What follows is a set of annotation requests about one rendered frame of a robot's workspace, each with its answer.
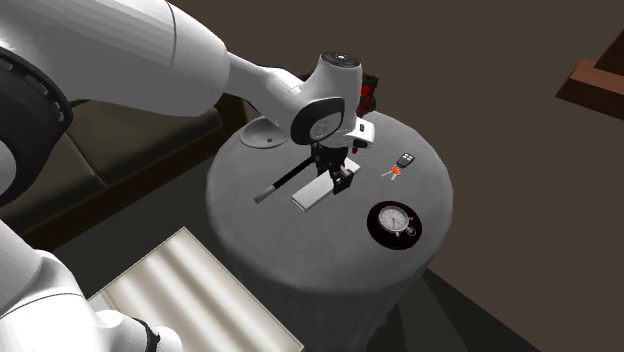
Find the brown sofa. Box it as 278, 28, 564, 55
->
0, 93, 262, 251

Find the black pen with grey tip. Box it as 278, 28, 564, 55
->
253, 158, 316, 205

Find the dark red and black figure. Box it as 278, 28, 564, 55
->
358, 72, 380, 117

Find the brown wooden furniture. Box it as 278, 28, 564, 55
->
555, 28, 624, 122

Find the black key fob with keys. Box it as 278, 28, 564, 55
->
381, 152, 418, 182

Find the flat white rectangular box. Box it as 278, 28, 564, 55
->
291, 161, 362, 213

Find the round grey table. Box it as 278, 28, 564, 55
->
205, 109, 455, 352

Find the stopwatch with black round base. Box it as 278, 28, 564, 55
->
365, 200, 424, 251

